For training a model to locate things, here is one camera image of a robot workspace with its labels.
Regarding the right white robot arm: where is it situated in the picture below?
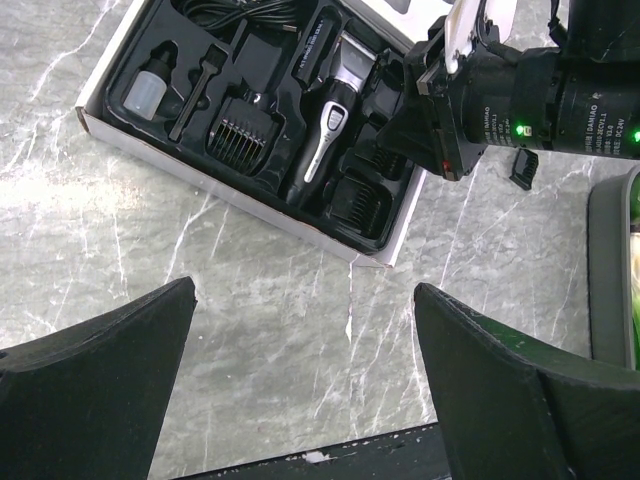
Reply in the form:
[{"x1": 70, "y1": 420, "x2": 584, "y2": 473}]
[{"x1": 377, "y1": 1, "x2": 639, "y2": 181}]

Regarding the black comb attachment in tray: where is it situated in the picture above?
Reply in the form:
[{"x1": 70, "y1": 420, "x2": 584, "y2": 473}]
[{"x1": 328, "y1": 175, "x2": 391, "y2": 240}]

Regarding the small black cylinder battery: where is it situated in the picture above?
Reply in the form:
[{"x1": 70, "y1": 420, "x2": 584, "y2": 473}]
[{"x1": 292, "y1": 16, "x2": 335, "y2": 88}]

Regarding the black charging cable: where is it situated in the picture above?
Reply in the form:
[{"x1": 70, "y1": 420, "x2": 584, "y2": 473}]
[{"x1": 169, "y1": 0, "x2": 301, "y2": 39}]

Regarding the black cleaning brush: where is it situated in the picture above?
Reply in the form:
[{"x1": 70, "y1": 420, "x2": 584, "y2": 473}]
[{"x1": 169, "y1": 45, "x2": 227, "y2": 142}]

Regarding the black silver hair clipper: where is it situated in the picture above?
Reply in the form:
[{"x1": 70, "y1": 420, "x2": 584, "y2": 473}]
[{"x1": 285, "y1": 32, "x2": 377, "y2": 207}]

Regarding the small white oil bottle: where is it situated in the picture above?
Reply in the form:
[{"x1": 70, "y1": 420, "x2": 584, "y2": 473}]
[{"x1": 123, "y1": 42, "x2": 177, "y2": 121}]

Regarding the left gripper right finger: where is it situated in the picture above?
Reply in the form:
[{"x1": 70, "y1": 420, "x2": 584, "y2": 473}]
[{"x1": 414, "y1": 283, "x2": 639, "y2": 479}]

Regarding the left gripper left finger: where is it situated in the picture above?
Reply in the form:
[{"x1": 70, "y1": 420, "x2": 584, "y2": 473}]
[{"x1": 1, "y1": 277, "x2": 195, "y2": 479}]

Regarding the white hair clipper kit box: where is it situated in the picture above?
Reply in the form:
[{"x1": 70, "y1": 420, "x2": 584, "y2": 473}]
[{"x1": 75, "y1": 1, "x2": 425, "y2": 267}]

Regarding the large black comb attachment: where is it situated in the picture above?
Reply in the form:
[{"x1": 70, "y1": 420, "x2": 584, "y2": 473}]
[{"x1": 206, "y1": 97, "x2": 282, "y2": 177}]

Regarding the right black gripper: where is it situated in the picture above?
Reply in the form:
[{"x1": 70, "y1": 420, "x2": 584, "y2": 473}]
[{"x1": 374, "y1": 14, "x2": 516, "y2": 182}]

